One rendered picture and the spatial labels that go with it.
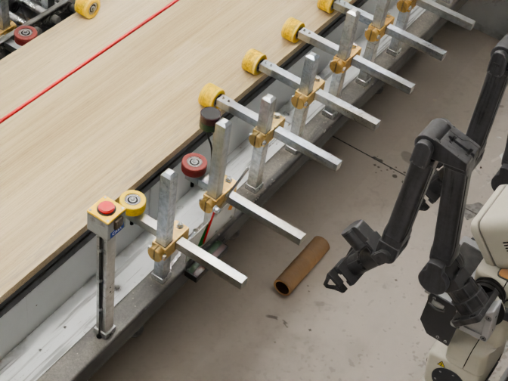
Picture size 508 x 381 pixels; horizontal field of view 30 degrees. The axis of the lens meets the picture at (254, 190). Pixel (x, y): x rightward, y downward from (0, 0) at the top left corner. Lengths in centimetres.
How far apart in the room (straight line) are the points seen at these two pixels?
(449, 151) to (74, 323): 132
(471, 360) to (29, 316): 126
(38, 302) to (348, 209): 178
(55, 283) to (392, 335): 150
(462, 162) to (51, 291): 132
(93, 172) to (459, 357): 120
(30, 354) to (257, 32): 144
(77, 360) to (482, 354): 112
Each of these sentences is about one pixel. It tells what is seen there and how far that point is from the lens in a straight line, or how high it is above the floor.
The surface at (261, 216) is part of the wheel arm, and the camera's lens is 289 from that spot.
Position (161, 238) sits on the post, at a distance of 275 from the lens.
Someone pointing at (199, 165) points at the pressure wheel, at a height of 91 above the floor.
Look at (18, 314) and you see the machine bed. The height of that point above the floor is 75.
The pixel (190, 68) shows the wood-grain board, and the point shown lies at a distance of 331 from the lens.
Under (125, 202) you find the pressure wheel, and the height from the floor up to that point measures 90.
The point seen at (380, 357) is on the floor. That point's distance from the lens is 372.
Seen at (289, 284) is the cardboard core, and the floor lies 7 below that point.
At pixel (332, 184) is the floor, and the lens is 427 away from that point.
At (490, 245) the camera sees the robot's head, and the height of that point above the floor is 129.
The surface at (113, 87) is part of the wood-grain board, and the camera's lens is 321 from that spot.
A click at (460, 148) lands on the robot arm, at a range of 212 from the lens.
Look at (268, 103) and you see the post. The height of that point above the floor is 110.
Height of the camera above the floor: 298
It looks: 46 degrees down
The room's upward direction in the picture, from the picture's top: 10 degrees clockwise
